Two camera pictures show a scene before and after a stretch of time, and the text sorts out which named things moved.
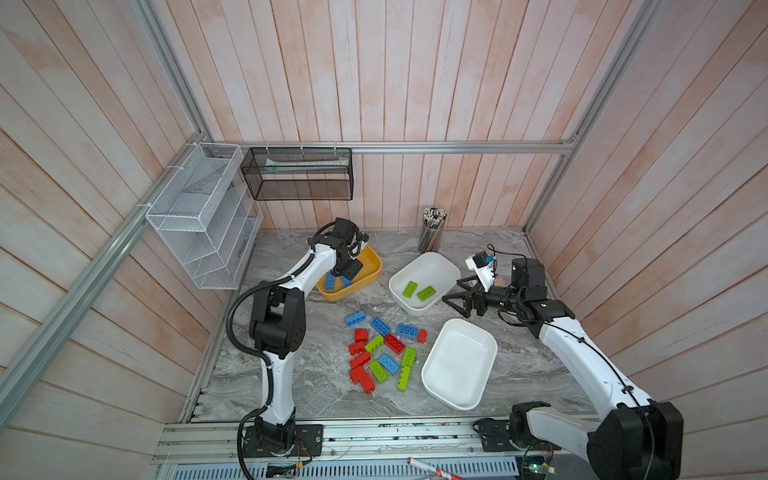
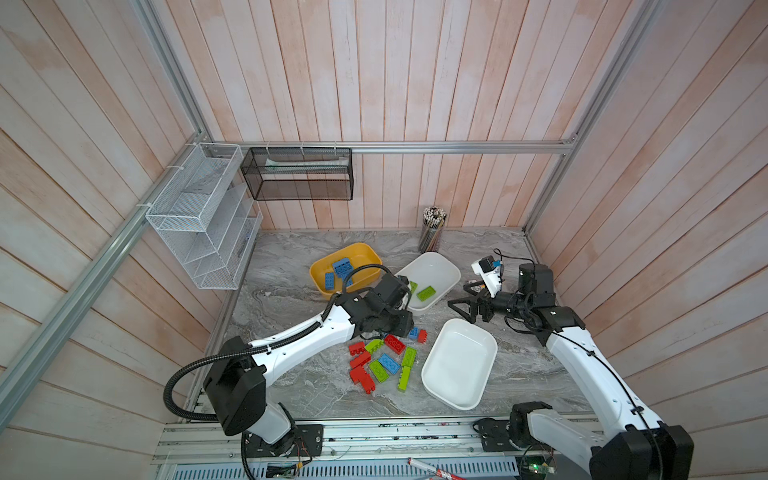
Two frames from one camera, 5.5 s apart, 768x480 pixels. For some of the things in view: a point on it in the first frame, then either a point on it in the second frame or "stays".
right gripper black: [467, 300] stays
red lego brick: [363, 358] stays
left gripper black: [352, 271] -> [407, 326]
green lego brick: [426, 294] stays
